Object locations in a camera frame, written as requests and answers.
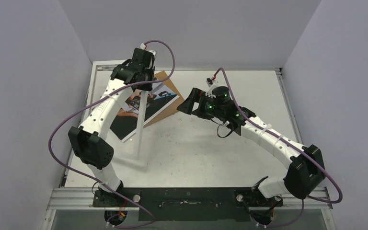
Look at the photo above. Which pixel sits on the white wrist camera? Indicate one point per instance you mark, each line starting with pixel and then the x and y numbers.
pixel 145 47
pixel 212 84

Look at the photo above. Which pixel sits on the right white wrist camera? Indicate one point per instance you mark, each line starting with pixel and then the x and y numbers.
pixel 212 84

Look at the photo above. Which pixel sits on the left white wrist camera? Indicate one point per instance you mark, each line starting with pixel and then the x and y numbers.
pixel 145 47

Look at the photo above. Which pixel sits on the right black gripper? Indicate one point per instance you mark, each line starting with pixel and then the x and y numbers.
pixel 198 103

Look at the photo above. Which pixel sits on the white wooden picture frame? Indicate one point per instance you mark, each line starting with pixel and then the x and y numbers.
pixel 141 122

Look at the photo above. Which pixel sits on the brown cardboard backing board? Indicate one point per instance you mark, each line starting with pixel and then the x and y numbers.
pixel 170 99

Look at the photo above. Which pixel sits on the printed colour photo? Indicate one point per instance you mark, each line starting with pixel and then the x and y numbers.
pixel 125 123

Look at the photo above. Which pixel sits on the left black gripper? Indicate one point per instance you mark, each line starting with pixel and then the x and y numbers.
pixel 147 86

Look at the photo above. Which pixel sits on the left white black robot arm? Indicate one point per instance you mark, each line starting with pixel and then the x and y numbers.
pixel 88 141

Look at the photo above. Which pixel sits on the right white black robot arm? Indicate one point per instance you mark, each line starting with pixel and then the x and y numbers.
pixel 304 164

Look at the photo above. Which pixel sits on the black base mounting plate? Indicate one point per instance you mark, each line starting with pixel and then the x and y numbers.
pixel 190 204

